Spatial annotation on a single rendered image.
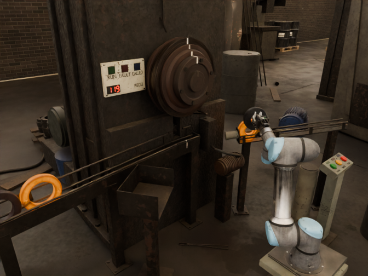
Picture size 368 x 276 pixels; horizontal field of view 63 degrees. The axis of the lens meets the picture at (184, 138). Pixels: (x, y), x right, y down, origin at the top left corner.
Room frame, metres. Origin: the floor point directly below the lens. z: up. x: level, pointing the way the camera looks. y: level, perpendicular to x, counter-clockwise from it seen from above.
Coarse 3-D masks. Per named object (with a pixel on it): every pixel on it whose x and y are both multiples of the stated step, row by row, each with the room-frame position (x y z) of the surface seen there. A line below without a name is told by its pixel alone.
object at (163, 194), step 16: (128, 176) 1.30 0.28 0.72; (144, 176) 1.42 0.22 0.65; (160, 176) 1.40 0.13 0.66; (128, 192) 1.16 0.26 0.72; (144, 192) 1.34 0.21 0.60; (160, 192) 1.34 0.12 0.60; (128, 208) 1.16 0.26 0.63; (144, 208) 1.15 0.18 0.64; (160, 208) 1.21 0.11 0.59; (144, 224) 1.28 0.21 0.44; (144, 272) 1.35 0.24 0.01; (160, 272) 1.35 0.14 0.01
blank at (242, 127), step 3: (240, 123) 1.98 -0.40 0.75; (243, 123) 1.96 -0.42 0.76; (240, 126) 1.96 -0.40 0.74; (243, 126) 1.96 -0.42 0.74; (240, 129) 1.96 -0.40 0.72; (243, 129) 1.96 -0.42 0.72; (240, 132) 1.96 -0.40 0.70; (243, 132) 1.96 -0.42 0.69; (252, 132) 1.98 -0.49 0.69; (240, 135) 1.96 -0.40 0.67; (252, 138) 1.97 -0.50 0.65
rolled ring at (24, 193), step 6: (42, 174) 1.22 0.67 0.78; (48, 174) 1.24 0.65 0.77; (30, 180) 1.17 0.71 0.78; (36, 180) 1.18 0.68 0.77; (42, 180) 1.20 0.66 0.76; (48, 180) 1.22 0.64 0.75; (54, 180) 1.23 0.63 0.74; (24, 186) 1.15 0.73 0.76; (30, 186) 1.16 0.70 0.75; (54, 186) 1.23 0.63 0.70; (60, 186) 1.25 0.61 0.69; (24, 192) 1.14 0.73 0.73; (54, 192) 1.24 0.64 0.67; (60, 192) 1.25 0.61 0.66; (24, 198) 1.14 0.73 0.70; (48, 198) 1.23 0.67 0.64; (24, 204) 1.13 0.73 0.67; (30, 204) 1.15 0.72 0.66; (36, 204) 1.17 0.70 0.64
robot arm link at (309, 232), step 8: (296, 224) 1.17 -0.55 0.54; (304, 224) 1.15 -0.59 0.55; (312, 224) 1.16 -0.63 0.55; (304, 232) 1.12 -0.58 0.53; (312, 232) 1.10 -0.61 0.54; (320, 232) 1.11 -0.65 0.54; (304, 240) 1.10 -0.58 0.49; (312, 240) 1.10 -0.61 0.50; (320, 240) 1.12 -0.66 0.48; (304, 248) 1.11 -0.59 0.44; (312, 248) 1.10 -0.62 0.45
